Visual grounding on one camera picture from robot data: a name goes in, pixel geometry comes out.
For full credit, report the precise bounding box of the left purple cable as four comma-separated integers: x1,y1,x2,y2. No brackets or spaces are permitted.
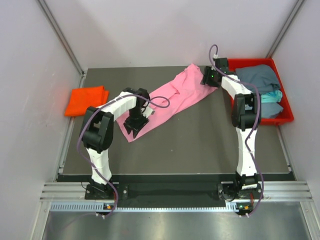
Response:
78,94,171,218

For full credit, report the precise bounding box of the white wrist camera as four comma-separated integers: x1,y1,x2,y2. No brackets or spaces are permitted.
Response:
142,106,155,119
210,53,219,70

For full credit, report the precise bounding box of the corner aluminium post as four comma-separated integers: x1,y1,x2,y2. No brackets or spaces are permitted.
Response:
265,0,306,59
36,0,85,76

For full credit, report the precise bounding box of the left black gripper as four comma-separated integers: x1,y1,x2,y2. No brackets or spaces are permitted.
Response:
123,106,149,138

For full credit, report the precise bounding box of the folded orange t-shirt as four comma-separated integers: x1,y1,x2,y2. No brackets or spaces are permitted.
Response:
64,85,109,117

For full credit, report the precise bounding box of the grey-blue t-shirt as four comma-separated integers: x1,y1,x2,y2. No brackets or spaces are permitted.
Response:
235,64,283,119

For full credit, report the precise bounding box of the left corner aluminium post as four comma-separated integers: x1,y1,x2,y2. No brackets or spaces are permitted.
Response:
36,0,85,76

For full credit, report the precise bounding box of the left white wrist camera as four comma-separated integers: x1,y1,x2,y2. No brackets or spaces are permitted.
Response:
142,106,155,119

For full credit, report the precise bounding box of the grey slotted cable duct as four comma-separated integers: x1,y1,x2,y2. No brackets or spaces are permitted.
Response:
50,202,239,213

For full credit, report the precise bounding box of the aluminium frame rail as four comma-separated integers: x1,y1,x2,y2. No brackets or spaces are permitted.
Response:
40,181,313,202

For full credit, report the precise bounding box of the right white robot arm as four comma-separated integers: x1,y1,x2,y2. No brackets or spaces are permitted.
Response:
201,55,262,201

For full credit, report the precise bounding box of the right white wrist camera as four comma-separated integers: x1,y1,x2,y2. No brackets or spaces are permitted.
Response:
210,53,219,70

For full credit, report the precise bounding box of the red plastic bin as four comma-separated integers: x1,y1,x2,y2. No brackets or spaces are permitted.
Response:
228,58,294,126

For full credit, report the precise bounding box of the teal t-shirt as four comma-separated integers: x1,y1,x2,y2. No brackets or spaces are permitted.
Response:
261,90,283,104

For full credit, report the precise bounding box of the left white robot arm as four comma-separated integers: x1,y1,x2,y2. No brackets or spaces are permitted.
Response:
80,87,150,200

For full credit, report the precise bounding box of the right corner aluminium post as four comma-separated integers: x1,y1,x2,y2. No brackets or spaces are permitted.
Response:
265,0,306,59

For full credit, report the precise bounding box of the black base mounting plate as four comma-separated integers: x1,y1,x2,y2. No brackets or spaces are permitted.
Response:
84,174,262,208

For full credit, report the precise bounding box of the pink t-shirt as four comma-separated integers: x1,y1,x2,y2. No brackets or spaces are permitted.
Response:
116,63,216,143

